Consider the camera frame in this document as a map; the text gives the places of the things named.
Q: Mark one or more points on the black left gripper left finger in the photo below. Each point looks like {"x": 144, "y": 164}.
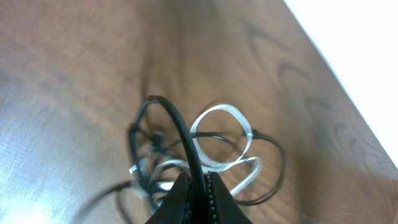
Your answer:
{"x": 172, "y": 208}

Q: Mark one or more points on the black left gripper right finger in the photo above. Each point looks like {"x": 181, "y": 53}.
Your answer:
{"x": 222, "y": 207}

